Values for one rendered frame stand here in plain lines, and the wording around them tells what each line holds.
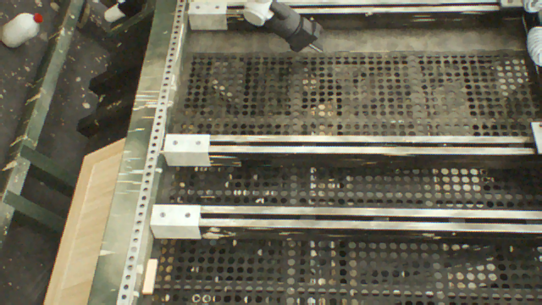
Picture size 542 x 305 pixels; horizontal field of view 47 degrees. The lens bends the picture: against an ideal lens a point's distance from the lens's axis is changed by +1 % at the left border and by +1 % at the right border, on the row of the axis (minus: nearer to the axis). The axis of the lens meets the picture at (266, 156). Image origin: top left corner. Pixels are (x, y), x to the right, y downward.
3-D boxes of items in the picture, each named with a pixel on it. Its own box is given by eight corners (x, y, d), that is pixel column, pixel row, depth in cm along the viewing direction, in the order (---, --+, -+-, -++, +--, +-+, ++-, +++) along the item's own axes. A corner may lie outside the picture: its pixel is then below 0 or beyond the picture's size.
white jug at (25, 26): (2, 21, 261) (32, 1, 251) (22, 36, 267) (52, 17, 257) (-6, 38, 255) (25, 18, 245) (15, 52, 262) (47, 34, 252)
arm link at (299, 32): (293, 60, 197) (265, 40, 190) (294, 38, 202) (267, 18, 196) (323, 39, 189) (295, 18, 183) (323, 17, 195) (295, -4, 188)
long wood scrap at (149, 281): (149, 261, 162) (148, 259, 161) (157, 261, 162) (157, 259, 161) (143, 294, 157) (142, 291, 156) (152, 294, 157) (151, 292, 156)
